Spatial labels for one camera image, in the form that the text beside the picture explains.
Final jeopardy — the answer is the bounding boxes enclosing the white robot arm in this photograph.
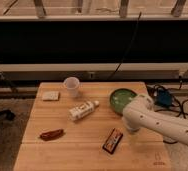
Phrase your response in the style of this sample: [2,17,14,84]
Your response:
[122,94,188,146]

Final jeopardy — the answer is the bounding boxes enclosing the brown chocolate bar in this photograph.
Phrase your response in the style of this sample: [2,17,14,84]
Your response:
[40,129,64,141]

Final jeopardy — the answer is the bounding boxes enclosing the black floor cables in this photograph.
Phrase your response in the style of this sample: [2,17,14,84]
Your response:
[146,74,188,145]

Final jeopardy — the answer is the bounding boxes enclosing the white sponge block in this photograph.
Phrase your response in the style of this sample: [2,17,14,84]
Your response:
[42,91,59,101]

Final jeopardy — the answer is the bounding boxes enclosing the black chair base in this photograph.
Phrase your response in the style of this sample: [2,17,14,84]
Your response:
[0,110,15,121]

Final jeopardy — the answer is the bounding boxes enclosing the blue power adapter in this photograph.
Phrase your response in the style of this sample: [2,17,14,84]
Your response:
[156,91,172,107]

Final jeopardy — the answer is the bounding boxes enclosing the black hanging cable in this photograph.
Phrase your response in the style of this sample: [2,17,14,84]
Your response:
[106,11,143,81]

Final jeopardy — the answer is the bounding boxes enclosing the white tube bottle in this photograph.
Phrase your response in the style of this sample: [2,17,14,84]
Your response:
[69,101,99,121]

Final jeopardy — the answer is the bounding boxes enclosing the green bowl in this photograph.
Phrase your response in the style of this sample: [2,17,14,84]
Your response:
[109,88,137,115]

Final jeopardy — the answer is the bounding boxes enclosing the black orange eraser pack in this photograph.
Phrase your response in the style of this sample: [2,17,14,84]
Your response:
[102,128,123,154]

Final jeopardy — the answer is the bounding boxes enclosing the clear plastic cup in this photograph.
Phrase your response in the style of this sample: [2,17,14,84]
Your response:
[63,77,80,98]

